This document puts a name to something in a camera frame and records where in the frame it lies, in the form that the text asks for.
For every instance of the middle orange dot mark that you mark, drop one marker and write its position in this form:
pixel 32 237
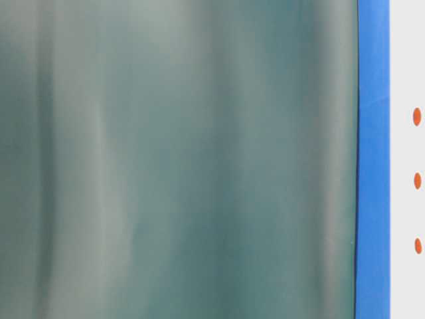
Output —
pixel 417 180

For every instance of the orange dot mark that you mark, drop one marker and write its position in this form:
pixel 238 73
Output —
pixel 417 180
pixel 418 246
pixel 416 116

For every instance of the upper orange dot mark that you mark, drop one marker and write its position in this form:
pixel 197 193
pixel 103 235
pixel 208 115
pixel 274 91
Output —
pixel 416 116

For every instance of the lower orange dot mark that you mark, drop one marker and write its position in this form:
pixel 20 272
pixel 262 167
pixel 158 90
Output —
pixel 418 246

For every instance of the blue mat strip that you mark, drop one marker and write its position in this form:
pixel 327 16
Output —
pixel 372 298

